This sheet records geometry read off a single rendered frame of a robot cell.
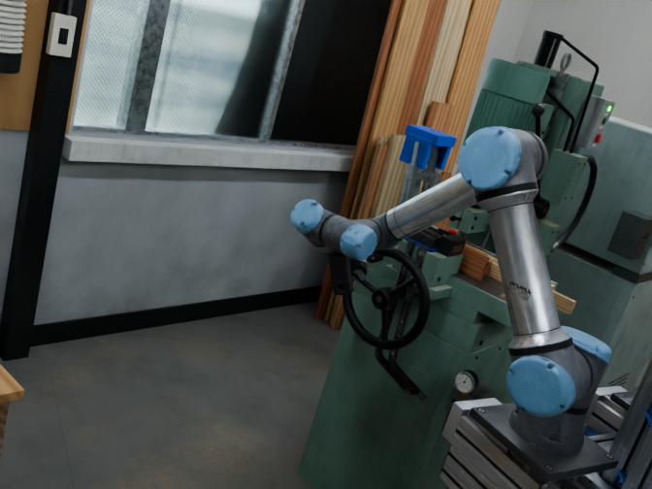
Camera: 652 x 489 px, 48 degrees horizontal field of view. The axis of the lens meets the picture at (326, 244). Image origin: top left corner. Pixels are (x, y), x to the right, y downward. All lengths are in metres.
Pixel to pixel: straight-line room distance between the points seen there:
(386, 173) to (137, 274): 1.28
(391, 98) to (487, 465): 2.34
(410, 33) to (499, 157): 2.36
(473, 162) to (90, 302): 2.07
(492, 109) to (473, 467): 1.00
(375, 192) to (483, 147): 2.27
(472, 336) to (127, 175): 1.52
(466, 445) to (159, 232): 1.85
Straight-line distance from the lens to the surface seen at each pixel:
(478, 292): 2.08
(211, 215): 3.28
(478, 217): 2.24
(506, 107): 2.14
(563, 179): 2.32
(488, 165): 1.35
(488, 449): 1.64
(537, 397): 1.38
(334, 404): 2.45
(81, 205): 2.90
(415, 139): 3.03
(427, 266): 2.04
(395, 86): 3.65
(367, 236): 1.56
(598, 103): 2.41
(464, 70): 4.12
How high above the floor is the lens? 1.50
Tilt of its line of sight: 17 degrees down
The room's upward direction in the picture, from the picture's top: 16 degrees clockwise
